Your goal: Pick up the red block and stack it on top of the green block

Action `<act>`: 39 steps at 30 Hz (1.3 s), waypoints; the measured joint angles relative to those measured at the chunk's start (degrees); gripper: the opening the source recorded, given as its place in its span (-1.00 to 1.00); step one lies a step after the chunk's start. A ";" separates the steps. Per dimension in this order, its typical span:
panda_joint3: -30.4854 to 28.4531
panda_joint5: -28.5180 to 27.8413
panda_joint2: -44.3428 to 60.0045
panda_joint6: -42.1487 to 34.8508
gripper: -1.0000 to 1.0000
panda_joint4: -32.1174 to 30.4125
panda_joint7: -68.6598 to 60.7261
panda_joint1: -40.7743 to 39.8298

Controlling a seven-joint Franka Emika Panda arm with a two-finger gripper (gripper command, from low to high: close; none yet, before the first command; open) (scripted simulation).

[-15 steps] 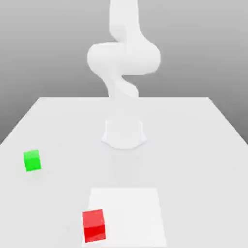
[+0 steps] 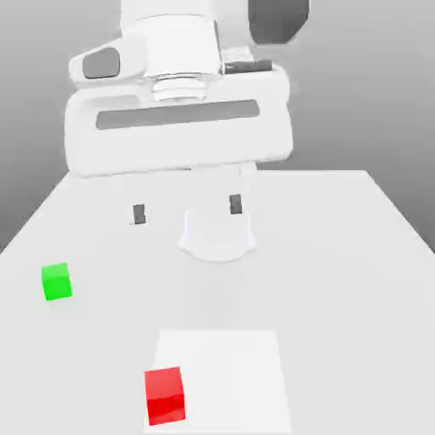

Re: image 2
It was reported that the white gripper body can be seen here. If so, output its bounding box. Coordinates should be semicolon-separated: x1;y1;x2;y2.
63;64;296;178

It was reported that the small green cube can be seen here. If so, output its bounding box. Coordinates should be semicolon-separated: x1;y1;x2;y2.
40;262;74;302

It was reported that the small red cube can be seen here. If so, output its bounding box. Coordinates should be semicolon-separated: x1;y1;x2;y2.
144;365;187;427

